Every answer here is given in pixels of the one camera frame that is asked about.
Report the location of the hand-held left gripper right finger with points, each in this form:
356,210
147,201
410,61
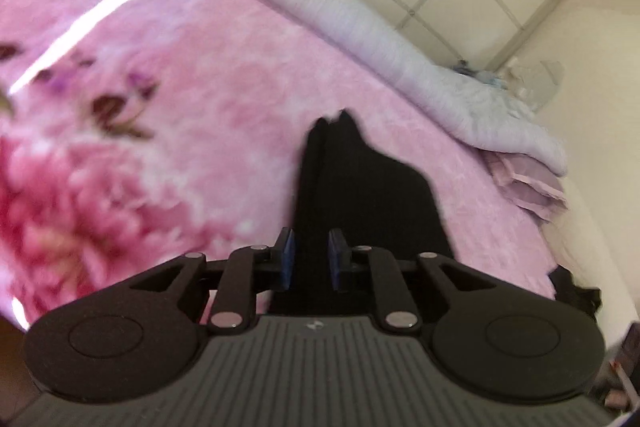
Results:
339,259

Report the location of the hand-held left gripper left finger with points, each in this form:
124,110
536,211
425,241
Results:
285,259

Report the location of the black pants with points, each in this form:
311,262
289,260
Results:
360,187

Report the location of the pink floral blanket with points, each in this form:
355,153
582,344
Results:
225,82

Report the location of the purple pillow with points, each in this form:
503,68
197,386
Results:
530,187

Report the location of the grey striped quilt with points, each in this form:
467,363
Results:
375,37

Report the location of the light blue crumpled cloth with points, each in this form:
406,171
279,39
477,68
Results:
475,73

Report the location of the white quilted bolster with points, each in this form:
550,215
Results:
585,237

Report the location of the oval mirror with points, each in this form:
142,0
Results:
546,82

